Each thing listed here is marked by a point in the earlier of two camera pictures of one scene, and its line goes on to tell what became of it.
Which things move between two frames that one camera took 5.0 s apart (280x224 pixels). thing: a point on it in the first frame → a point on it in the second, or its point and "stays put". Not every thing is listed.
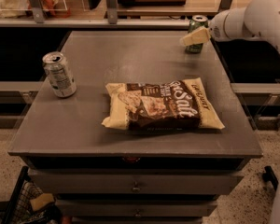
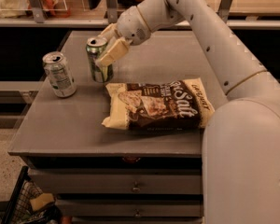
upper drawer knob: (136, 189) stays put
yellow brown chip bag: (175, 105) stays put
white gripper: (217, 30) → (131, 24)
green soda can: (195, 23) → (94, 47)
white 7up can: (61, 75) stays put
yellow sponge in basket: (41, 200) stays put
